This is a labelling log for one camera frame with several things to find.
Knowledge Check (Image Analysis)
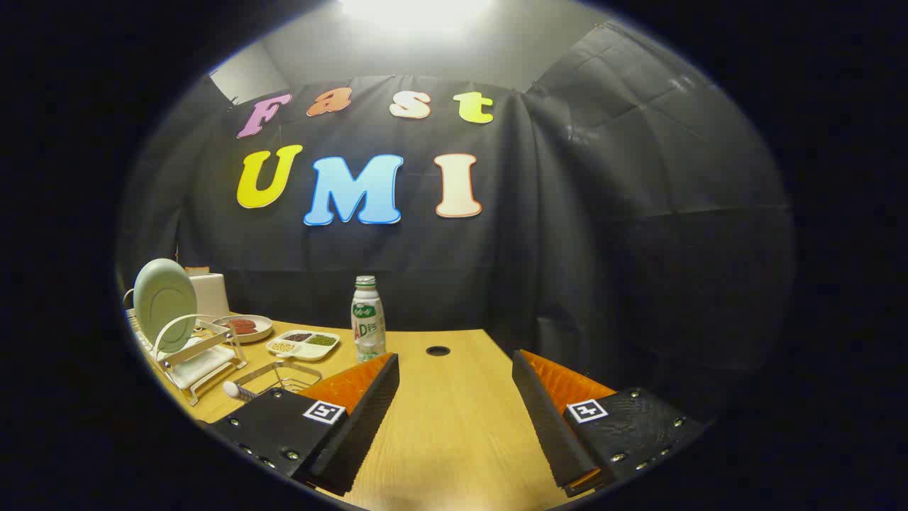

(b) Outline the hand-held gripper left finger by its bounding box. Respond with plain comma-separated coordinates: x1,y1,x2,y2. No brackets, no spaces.
210,353,400,497

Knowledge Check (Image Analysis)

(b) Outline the metal wire basket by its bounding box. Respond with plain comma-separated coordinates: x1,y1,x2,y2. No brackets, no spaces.
234,360,322,398

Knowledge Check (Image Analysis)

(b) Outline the white wire dish rack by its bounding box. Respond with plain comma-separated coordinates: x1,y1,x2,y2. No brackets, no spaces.
124,287,248,407

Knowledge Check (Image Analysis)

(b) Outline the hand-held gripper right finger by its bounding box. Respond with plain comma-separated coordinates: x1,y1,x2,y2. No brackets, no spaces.
512,349,707,498

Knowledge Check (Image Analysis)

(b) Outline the black backdrop cloth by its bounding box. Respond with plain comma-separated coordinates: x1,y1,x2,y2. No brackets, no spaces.
117,21,795,427

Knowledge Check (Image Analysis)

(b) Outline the round beige dish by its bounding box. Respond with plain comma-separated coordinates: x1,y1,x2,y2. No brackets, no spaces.
213,314,274,344

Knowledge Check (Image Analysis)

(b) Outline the white toaster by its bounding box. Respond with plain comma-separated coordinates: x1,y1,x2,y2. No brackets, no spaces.
186,268,230,320

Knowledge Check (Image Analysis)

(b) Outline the white divided tray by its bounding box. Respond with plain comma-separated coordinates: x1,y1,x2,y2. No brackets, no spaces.
266,329,341,362

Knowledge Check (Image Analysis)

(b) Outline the white bottle with green cap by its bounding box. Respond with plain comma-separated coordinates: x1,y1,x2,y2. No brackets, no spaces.
351,276,387,363

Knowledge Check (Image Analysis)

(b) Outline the pale green plate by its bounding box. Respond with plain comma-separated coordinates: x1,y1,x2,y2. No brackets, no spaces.
133,258,198,353

